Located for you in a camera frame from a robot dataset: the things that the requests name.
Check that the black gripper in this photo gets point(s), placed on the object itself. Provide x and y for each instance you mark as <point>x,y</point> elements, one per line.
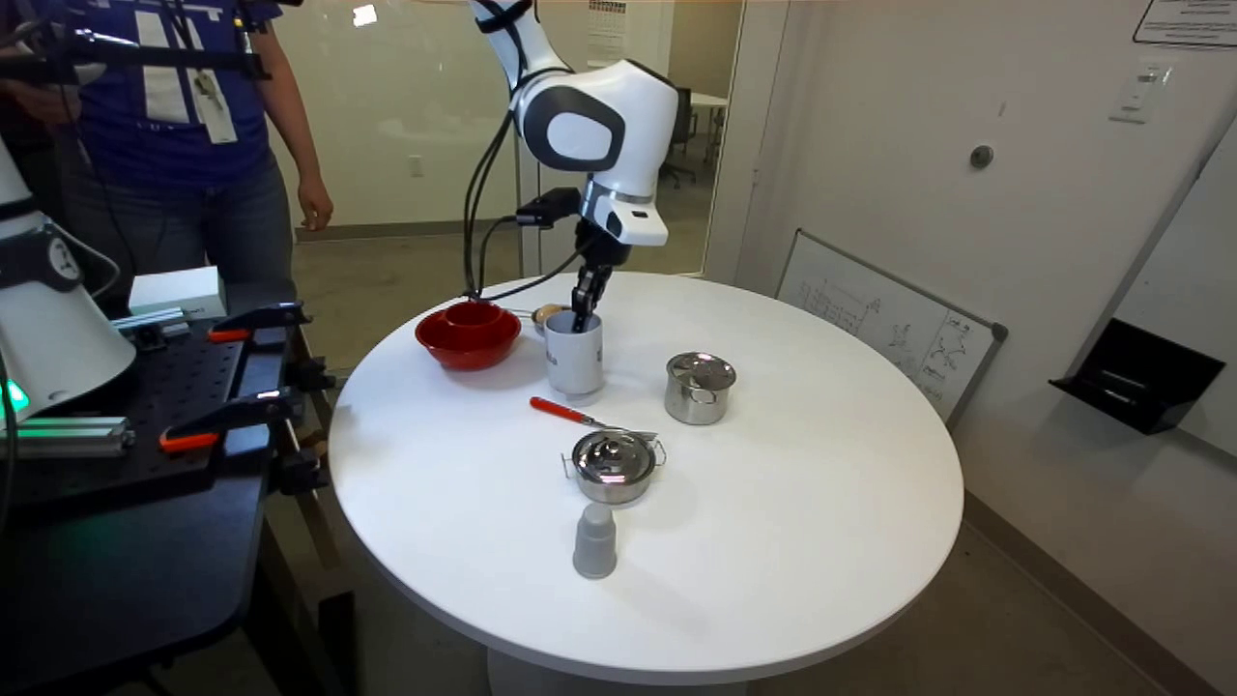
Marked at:
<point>601,249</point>

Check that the white mug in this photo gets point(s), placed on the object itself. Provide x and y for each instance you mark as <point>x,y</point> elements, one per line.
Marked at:
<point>574,363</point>

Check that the person left forearm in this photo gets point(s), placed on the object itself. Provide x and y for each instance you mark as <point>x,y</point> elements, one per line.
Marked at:
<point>293,118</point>

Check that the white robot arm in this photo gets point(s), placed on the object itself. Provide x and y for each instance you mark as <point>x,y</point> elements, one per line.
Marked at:
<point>601,122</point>

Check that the person left hand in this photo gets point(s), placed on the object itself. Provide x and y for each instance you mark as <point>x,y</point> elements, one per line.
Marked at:
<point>316,208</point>

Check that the small steel strainer pan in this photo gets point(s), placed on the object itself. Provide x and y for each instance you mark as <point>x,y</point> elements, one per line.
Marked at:
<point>540,318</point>

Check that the red spoon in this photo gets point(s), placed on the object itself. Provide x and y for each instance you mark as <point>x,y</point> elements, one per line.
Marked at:
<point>564,410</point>

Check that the red bowl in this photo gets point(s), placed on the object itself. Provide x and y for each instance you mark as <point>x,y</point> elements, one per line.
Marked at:
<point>466,339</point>

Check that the steel cup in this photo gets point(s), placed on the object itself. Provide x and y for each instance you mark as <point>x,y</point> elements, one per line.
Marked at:
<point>696,391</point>

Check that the small lidded steel pot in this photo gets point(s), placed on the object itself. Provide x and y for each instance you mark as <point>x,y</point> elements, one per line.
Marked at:
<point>612,467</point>

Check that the small grey shaker bottle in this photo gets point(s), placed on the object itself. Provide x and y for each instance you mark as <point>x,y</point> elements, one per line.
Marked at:
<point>594,542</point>

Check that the small leaning whiteboard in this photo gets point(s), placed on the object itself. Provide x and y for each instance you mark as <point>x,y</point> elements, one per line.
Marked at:
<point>892,323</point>

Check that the white box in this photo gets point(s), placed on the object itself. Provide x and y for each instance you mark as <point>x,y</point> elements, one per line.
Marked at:
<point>177,292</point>

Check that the white id badge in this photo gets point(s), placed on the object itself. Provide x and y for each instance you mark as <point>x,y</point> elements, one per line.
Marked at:
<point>214,111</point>

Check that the person in blue shirt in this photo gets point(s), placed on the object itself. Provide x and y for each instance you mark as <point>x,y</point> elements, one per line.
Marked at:
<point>156,167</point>

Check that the black perforated work table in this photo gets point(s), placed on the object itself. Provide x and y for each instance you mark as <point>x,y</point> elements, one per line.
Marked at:
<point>129,542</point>

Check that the white cone-shaped device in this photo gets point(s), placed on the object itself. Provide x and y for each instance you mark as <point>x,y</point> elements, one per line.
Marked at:
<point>52,323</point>

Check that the pale green metal bars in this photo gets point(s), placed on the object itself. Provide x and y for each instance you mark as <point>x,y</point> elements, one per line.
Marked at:
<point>65,436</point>

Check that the black marker tray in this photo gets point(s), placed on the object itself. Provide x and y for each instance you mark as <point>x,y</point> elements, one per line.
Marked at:
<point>1143,377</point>

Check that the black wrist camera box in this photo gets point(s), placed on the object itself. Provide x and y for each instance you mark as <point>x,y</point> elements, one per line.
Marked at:
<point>552,208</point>

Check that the round grey wall knob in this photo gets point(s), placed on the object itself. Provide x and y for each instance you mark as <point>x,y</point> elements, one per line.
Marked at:
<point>981,156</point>

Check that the white wall switch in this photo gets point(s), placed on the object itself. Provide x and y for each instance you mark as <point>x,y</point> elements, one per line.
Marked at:
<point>1143,96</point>

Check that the large wall whiteboard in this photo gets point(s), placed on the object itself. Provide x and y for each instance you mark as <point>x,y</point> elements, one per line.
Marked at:
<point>1201,297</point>

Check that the paper wall sign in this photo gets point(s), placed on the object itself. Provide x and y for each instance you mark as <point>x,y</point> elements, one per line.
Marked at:
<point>1187,22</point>

